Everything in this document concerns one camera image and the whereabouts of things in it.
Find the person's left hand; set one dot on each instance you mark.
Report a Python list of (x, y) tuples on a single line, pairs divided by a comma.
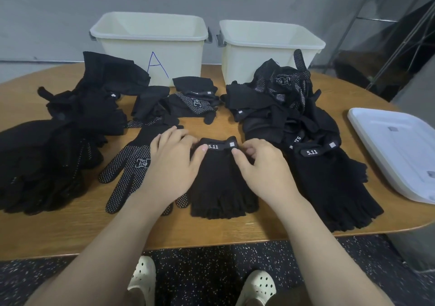
[(170, 170)]

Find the person's right hand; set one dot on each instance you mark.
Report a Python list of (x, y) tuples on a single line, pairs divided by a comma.
[(272, 173)]

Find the black dotted glove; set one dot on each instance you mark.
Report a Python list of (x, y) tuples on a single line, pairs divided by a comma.
[(119, 173), (13, 176), (34, 180), (75, 170), (141, 138), (44, 200), (61, 131), (17, 156), (64, 153), (64, 190), (54, 176), (85, 149), (41, 156), (30, 136)]

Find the black fingerless glove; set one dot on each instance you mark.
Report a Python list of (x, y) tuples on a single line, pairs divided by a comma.
[(353, 210), (319, 187), (330, 204), (340, 173), (221, 187)]

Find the pile of black gloves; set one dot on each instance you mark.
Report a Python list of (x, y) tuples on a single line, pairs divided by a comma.
[(27, 204), (102, 91)]

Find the white plastic bin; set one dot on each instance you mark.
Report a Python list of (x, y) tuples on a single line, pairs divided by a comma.
[(115, 51), (241, 61)]

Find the stack of black gloves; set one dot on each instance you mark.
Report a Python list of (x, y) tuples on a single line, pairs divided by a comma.
[(10, 197)]

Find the person's left forearm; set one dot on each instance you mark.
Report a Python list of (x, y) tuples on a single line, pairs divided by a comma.
[(102, 268)]

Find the person's right forearm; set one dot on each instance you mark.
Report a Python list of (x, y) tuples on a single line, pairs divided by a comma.
[(333, 261)]

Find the person's left white shoe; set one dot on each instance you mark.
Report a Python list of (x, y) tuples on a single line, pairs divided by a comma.
[(144, 275)]

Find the person's white shoe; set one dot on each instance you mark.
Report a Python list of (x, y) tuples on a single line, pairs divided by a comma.
[(144, 275), (257, 285)]

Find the person's right white shoe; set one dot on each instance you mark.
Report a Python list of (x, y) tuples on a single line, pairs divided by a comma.
[(257, 285)]

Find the white flat tray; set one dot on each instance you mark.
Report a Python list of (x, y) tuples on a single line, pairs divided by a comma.
[(397, 149)]

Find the grey wall pipe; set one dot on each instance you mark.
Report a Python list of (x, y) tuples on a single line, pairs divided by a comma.
[(44, 60)]

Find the metal rack frame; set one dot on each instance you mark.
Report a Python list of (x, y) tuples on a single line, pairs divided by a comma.
[(384, 44)]

